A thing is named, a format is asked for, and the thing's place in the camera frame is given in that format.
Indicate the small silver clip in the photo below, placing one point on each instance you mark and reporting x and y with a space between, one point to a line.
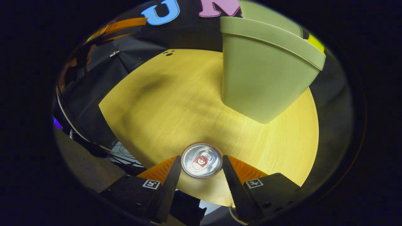
114 53

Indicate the blue glowing light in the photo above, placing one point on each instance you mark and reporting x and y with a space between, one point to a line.
57 122

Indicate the black backdrop cloth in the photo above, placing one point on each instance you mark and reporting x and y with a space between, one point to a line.
188 34

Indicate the wooden desktop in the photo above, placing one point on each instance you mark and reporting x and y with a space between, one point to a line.
176 103

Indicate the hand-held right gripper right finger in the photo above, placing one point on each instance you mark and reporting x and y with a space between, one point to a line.
235 188

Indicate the pale green desktop garbage bin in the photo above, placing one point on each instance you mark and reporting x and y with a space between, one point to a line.
260 78

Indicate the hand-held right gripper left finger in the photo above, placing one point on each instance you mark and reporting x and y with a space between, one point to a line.
169 188

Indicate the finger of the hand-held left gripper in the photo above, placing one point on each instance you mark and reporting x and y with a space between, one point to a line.
124 33
122 25

